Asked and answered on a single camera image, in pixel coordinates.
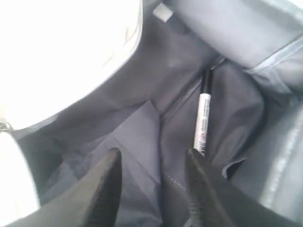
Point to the silver black marker pen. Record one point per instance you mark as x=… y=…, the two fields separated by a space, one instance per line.
x=203 y=110

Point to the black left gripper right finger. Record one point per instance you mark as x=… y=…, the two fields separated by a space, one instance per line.
x=214 y=202

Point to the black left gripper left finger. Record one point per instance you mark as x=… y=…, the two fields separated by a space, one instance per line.
x=91 y=202

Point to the cream fabric duffel bag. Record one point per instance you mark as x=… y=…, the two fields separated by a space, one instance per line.
x=80 y=77

